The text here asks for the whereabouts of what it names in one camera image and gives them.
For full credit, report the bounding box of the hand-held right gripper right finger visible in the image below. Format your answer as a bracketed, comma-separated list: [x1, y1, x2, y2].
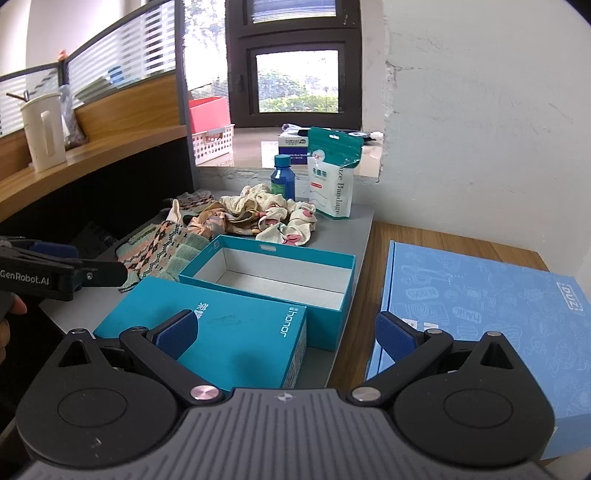
[348, 312, 527, 406]

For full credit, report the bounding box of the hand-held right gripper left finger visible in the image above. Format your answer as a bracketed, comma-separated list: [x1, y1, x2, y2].
[45, 310, 227, 407]

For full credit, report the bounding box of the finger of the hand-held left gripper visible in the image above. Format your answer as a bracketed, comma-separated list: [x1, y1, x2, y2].
[0, 236, 80, 264]
[69, 260, 129, 291]

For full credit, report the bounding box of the teal box lid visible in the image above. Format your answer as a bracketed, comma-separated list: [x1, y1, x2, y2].
[93, 276, 308, 391]

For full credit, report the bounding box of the patterned knit sock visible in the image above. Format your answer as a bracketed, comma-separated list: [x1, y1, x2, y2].
[161, 190, 217, 220]
[115, 220, 211, 294]

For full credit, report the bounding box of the teal box base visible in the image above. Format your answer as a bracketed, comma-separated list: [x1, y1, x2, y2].
[178, 234, 358, 352]

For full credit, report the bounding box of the person's left hand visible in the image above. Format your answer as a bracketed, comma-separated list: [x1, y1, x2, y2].
[0, 295, 27, 352]

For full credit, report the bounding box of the light blue printed box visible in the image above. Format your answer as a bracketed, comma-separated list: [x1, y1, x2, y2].
[365, 240, 591, 460]

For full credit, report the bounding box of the wooden counter shelf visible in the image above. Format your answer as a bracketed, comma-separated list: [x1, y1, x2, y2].
[0, 124, 191, 223]

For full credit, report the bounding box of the beige pink cloth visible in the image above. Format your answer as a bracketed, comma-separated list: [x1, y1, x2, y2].
[185, 209, 260, 241]

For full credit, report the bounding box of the white jug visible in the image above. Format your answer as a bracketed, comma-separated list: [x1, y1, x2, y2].
[19, 91, 68, 174]

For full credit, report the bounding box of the clear bag with dark contents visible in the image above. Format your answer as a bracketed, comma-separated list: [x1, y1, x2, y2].
[59, 85, 89, 151]

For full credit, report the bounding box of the cream pink print sock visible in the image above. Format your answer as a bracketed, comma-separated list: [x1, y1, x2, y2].
[255, 200, 319, 247]

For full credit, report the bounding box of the cream floral sock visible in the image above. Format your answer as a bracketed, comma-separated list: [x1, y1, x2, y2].
[221, 184, 296, 219]

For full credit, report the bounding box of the green white bandage bag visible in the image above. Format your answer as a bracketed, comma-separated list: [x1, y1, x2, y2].
[307, 126, 365, 222]

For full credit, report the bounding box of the white plastic basket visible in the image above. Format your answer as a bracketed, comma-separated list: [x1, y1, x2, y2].
[191, 124, 236, 167]

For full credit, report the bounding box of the blue plastic bottle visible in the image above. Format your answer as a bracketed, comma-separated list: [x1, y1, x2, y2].
[270, 154, 297, 202]

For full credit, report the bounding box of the red box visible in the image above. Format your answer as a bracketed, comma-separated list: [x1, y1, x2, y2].
[188, 96, 230, 136]

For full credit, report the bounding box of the stone window sill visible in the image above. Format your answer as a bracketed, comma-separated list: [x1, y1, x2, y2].
[198, 126, 385, 182]

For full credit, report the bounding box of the frosted glass partition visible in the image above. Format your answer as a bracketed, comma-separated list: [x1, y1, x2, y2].
[0, 0, 186, 136]

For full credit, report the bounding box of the blue white small box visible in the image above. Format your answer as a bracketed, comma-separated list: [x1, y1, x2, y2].
[278, 129, 311, 163]

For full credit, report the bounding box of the dark framed window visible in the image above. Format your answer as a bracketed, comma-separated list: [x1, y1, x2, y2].
[225, 0, 363, 130]

